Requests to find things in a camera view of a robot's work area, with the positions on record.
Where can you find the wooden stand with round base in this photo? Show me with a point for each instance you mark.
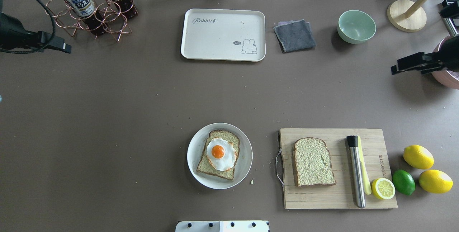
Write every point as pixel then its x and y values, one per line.
pixel 406 15

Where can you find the whole lemon upper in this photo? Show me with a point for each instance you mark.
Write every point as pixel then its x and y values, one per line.
pixel 418 157

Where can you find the whole lemon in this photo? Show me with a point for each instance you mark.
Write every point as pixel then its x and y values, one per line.
pixel 418 157
pixel 435 181

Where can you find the mint green bowl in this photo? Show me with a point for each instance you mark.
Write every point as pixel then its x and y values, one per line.
pixel 356 27

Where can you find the cream rabbit tray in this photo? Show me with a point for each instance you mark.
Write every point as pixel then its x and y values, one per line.
pixel 224 34

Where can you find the copper wire bottle rack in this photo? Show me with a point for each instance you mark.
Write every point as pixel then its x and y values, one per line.
pixel 113 21

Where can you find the fried egg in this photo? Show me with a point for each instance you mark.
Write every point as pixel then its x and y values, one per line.
pixel 221 154

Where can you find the whole lemon lower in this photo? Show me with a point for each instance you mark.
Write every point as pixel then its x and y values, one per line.
pixel 435 181

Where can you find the pink ice bucket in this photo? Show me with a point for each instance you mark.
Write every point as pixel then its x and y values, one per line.
pixel 447 78

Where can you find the steel muddler black tip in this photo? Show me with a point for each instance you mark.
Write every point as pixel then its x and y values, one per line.
pixel 356 168

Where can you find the bread slice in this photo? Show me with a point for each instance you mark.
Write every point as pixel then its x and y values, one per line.
pixel 312 163
pixel 204 165

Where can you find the green lime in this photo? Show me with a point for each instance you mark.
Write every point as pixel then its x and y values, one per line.
pixel 403 182

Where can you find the grey folded cloth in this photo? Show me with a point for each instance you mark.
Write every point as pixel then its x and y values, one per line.
pixel 294 35

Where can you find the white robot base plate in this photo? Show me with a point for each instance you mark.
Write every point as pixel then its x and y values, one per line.
pixel 223 226

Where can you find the white round plate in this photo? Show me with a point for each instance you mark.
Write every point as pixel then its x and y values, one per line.
pixel 243 164

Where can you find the yellow knife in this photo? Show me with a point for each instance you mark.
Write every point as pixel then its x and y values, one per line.
pixel 365 179

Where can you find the dark tea bottle front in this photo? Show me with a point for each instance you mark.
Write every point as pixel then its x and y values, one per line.
pixel 91 17

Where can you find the half lemon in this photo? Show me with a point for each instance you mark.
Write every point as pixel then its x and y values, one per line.
pixel 383 189

